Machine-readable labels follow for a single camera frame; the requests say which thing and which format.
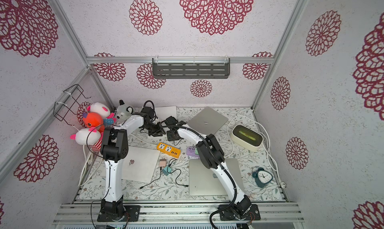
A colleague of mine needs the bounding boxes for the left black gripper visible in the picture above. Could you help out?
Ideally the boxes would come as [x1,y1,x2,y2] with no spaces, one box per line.
[143,121,165,138]

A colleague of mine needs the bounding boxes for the teal charger plug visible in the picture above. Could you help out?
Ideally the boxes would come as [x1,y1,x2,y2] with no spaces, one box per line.
[162,166,173,176]

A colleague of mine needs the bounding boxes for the black cable of pink charger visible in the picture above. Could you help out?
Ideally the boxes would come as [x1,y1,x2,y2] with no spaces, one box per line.
[139,167,164,190]

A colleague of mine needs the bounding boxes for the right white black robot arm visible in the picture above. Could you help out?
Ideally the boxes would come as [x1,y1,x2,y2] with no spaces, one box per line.
[158,116,253,229]

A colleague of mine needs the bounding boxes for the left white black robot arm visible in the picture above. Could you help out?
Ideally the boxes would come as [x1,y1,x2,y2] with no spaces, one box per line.
[97,105,165,222]

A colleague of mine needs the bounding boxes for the white laptop with red logo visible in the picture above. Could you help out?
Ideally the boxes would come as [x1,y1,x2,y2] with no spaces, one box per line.
[155,106,178,121]

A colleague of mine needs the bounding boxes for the silver laptop rear right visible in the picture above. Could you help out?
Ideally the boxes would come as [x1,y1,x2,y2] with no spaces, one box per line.
[187,107,229,135]

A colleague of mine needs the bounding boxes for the white laptop front left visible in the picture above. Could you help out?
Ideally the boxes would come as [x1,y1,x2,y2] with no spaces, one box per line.
[122,147,160,184]

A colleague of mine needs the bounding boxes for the silver apple laptop front right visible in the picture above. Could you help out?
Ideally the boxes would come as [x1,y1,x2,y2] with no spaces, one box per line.
[189,159,245,196]

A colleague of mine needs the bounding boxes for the orange power strip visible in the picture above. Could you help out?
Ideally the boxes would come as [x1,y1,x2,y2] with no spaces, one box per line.
[157,143,181,159]

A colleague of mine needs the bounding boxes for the purple power strip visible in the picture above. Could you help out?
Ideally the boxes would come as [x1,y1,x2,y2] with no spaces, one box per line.
[186,147,200,159]

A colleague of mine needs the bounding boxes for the grey husky plush toy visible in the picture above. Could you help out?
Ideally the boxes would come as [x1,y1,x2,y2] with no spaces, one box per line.
[115,100,134,125]

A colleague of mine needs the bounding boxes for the white pink plush upper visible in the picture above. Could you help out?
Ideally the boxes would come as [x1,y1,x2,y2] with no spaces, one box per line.
[87,102,115,119]

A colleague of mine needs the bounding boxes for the red fox plush toy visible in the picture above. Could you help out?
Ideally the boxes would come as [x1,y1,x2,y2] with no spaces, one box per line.
[83,112,105,133]

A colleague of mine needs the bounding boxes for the white plush striped legs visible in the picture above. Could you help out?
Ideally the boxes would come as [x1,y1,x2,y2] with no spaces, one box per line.
[70,128,103,153]

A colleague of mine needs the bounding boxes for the cream box with green display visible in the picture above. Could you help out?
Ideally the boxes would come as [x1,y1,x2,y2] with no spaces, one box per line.
[230,125,264,152]

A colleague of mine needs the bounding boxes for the teal alarm clock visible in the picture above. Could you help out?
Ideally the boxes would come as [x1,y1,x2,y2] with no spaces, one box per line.
[252,167,274,188]

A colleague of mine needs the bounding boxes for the grey metal wall shelf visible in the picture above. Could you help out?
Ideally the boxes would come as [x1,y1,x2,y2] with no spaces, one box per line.
[152,58,231,79]

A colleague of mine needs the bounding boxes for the white power cable left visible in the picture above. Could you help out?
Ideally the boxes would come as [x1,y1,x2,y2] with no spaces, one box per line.
[77,134,160,188]

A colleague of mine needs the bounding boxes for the white power cable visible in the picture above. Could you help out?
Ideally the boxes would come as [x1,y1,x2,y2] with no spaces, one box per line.
[77,134,160,188]
[225,114,286,189]

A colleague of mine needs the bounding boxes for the black wire wall basket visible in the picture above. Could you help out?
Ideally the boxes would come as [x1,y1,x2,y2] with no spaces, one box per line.
[53,84,92,128]

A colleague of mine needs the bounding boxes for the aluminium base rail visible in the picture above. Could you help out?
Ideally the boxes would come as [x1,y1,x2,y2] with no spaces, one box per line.
[52,201,305,228]

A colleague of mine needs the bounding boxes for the white power cable right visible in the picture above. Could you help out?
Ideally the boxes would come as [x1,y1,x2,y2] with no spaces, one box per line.
[225,114,286,189]

